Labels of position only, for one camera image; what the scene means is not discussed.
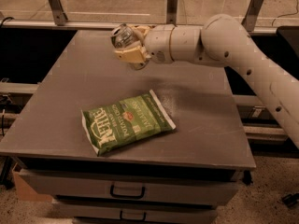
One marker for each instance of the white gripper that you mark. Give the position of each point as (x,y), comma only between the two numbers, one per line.
(158,43)

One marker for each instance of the silver 7up soda can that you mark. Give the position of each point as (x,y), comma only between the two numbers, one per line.
(123,36)

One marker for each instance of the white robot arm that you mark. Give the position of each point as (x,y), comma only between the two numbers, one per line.
(221,41)

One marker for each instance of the green Kettle chips bag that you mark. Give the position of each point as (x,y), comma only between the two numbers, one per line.
(113,126)

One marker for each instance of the lower grey drawer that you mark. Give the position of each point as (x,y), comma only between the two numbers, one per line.
(155,213)

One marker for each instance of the cardboard box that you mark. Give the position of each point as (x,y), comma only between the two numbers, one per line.
(24,191)

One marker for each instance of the black object on floor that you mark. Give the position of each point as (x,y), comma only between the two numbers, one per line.
(290,200)

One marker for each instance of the middle metal bracket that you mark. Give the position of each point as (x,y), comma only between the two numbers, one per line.
(171,11)

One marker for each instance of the metal bracket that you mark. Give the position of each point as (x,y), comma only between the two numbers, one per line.
(171,11)
(252,14)
(59,16)

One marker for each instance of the left metal bracket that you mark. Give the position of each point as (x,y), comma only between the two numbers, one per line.
(59,16)

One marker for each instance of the right metal bracket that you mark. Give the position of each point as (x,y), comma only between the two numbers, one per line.
(252,14)

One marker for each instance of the upper black drawer handle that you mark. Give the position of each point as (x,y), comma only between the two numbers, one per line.
(127,192)

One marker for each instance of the black drawer handle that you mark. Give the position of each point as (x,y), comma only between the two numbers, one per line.
(127,192)
(133,216)

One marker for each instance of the lower black drawer handle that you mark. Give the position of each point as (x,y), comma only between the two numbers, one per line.
(133,216)

